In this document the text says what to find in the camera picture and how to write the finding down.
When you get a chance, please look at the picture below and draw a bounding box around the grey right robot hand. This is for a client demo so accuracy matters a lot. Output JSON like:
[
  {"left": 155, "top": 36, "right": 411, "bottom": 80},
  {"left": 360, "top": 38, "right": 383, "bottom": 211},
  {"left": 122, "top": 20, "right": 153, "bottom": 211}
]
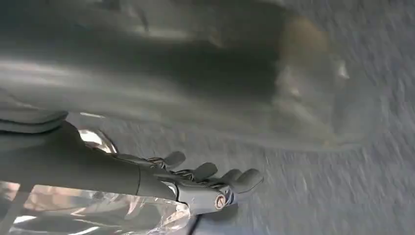
[{"left": 0, "top": 120, "right": 265, "bottom": 216}]

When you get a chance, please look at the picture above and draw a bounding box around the ribbed grey right arm sleeve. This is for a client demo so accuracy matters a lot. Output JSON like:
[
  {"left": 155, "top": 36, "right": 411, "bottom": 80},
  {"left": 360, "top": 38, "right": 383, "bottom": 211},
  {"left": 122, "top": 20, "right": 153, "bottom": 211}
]
[{"left": 0, "top": 87, "right": 69, "bottom": 134}]

